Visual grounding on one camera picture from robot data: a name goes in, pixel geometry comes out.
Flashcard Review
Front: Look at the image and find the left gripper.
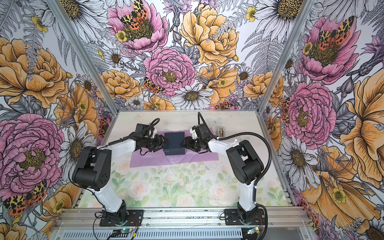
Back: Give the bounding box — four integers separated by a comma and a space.
143, 134, 170, 153

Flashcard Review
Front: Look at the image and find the dark navy gift box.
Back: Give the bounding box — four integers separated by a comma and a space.
163, 132, 186, 156

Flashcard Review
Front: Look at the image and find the purple wrapping paper sheet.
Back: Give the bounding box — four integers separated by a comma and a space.
130, 130, 219, 168

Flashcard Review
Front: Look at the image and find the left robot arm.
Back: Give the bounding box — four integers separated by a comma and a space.
71, 123, 169, 225

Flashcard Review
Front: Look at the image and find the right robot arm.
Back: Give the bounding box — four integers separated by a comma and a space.
181, 125, 272, 221

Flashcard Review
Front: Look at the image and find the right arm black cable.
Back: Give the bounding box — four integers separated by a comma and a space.
195, 111, 274, 181

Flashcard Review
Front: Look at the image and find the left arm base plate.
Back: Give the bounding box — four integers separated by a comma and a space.
99, 210, 144, 227

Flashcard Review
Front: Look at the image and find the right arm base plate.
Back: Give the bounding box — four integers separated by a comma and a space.
224, 207, 268, 226

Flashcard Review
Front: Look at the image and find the aluminium front rail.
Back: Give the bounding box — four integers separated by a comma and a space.
50, 207, 317, 240

